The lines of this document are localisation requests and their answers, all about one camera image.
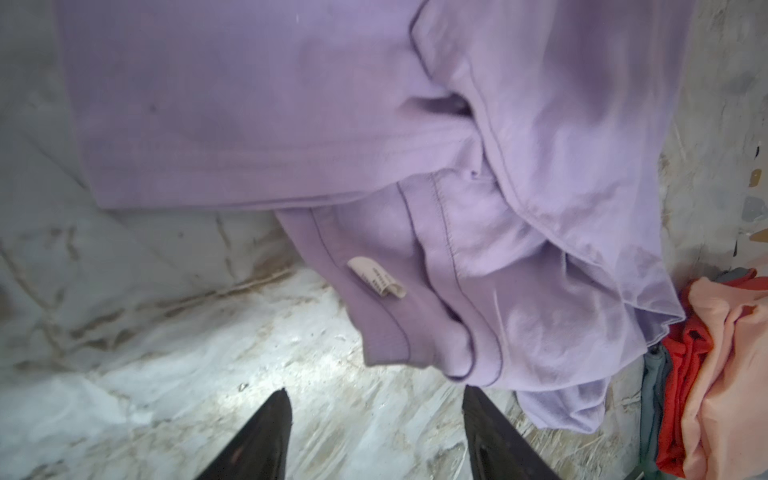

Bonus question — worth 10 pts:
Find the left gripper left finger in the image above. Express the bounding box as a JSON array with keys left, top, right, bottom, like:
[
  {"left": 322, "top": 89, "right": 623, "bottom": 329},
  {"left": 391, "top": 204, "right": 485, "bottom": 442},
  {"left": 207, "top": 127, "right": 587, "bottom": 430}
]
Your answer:
[{"left": 196, "top": 389, "right": 293, "bottom": 480}]

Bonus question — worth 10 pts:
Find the folded red t-shirt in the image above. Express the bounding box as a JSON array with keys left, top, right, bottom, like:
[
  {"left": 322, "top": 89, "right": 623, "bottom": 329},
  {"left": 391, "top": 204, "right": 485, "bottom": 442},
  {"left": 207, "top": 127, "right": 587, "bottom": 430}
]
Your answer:
[{"left": 655, "top": 269, "right": 768, "bottom": 478}]

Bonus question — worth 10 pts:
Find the folded salmon pink t-shirt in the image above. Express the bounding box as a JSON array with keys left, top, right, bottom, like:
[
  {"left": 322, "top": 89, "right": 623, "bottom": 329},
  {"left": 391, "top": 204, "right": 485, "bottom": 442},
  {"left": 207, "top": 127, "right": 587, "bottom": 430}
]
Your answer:
[{"left": 681, "top": 278, "right": 767, "bottom": 479}]

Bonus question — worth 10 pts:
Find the lilac purple t-shirt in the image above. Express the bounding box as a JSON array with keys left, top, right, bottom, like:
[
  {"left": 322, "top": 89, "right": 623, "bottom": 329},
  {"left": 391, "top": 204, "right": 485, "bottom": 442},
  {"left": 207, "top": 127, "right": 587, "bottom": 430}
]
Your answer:
[{"left": 54, "top": 1, "right": 695, "bottom": 433}]

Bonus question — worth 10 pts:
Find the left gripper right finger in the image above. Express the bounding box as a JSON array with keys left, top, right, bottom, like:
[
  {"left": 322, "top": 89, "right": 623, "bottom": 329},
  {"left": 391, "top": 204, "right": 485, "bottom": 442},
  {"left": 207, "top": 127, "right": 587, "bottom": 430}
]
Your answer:
[{"left": 462, "top": 386, "right": 560, "bottom": 480}]

